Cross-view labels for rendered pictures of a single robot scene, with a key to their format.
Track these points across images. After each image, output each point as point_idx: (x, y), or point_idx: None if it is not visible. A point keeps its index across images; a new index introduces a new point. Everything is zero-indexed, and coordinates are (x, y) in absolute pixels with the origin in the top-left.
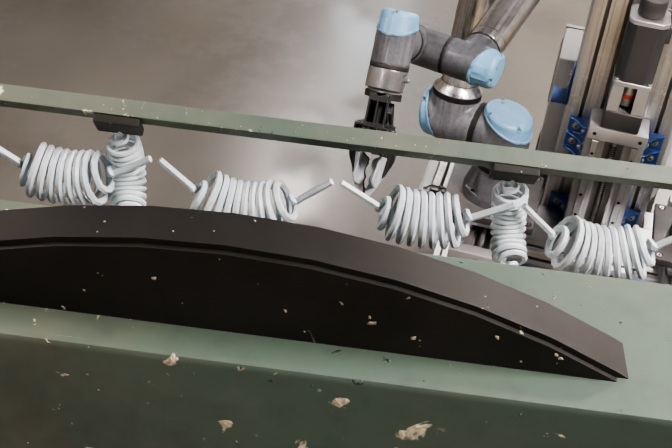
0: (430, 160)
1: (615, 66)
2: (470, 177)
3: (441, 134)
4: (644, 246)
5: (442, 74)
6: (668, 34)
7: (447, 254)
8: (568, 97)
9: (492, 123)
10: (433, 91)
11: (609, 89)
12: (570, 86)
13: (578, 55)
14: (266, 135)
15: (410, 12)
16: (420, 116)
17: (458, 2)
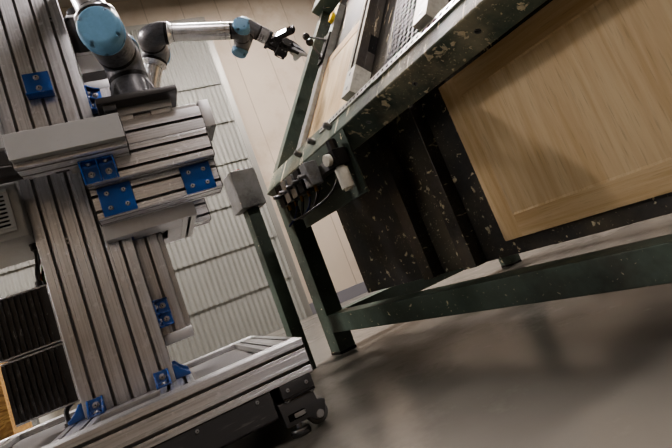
0: (59, 124)
1: (80, 52)
2: (143, 82)
3: (128, 39)
4: None
5: None
6: None
7: (208, 104)
8: (53, 89)
9: (132, 37)
10: (103, 6)
11: (82, 71)
12: (50, 80)
13: (12, 76)
14: None
15: None
16: (118, 19)
17: None
